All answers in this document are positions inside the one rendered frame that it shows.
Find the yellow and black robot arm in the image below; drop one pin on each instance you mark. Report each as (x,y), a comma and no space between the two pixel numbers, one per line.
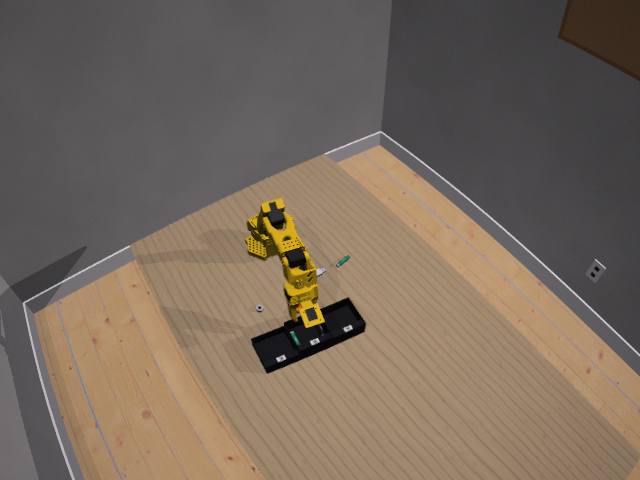
(292,252)

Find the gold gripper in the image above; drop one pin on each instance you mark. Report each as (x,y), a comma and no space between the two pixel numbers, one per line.
(307,297)

